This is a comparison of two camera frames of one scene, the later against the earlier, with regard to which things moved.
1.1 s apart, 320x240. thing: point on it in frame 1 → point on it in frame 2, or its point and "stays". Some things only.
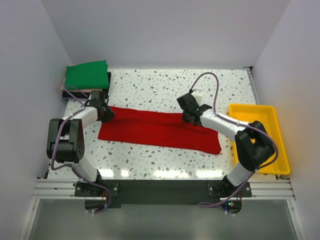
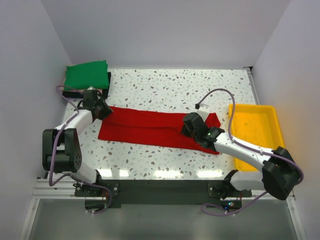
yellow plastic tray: (265, 118) stays
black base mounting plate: (162, 191) stays
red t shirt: (161, 129) stays
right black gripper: (183, 116) → (184, 131)
